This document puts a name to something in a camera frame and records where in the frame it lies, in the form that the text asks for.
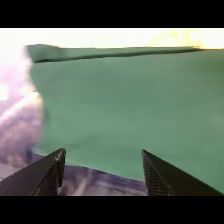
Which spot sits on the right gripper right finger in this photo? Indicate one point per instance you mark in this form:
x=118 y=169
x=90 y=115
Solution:
x=166 y=180

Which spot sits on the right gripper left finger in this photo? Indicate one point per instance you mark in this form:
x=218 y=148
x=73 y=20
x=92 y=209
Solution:
x=40 y=178

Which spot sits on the green garment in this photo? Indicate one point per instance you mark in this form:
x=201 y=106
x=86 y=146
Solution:
x=126 y=106

